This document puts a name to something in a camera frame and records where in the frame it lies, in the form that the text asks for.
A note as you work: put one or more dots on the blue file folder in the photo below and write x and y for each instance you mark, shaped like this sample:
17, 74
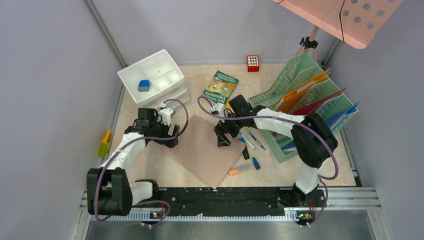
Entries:
332, 122

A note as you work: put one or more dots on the blue marker cap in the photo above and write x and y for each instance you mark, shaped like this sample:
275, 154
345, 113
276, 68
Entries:
256, 163

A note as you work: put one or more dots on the white plastic drawer organizer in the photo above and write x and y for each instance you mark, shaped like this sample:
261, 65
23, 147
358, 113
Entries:
166, 81

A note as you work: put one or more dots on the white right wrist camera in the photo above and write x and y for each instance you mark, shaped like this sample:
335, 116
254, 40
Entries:
218, 109

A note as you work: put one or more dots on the orange cap clear marker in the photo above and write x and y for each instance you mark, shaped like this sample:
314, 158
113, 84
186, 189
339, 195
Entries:
239, 170

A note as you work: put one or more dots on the white blue pen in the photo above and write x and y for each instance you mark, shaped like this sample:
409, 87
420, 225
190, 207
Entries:
247, 142

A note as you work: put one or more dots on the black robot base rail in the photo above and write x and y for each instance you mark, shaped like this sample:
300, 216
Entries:
285, 196

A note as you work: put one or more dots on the red grid pen holder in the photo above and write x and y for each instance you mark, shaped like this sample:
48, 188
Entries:
252, 63

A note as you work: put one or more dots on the blue clear gel pen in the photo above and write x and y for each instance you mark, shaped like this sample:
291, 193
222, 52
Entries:
257, 141

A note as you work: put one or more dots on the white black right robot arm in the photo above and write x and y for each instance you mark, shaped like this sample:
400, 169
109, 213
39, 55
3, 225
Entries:
313, 139

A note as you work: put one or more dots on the green Treehouse paperback book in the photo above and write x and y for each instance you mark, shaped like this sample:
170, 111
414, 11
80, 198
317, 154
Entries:
220, 88

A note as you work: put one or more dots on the pink music stand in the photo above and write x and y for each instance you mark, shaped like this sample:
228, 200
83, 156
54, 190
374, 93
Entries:
354, 22

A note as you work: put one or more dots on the blue grey eraser block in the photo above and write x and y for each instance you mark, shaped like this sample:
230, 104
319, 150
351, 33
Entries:
144, 85

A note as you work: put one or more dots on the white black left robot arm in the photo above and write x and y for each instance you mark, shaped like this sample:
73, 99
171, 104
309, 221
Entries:
109, 192

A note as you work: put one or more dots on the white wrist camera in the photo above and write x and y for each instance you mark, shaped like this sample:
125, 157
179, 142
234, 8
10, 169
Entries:
165, 114
218, 109

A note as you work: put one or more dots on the red plastic folder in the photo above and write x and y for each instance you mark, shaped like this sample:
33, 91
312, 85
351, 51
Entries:
315, 105

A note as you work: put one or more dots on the orange folder binder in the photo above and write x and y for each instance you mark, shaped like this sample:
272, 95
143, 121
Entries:
290, 99

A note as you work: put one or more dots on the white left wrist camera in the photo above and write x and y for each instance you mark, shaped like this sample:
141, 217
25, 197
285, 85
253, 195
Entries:
165, 114

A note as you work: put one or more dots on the black marker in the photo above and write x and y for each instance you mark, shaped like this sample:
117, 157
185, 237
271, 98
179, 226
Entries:
245, 153

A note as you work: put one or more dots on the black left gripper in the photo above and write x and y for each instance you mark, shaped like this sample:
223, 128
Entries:
166, 128

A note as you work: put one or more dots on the yellow green clip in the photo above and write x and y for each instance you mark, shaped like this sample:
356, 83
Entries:
104, 146

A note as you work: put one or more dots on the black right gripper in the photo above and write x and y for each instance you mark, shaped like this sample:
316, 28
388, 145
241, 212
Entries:
222, 128

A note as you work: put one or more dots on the green plastic file rack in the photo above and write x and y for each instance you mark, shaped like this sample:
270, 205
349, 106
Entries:
298, 70

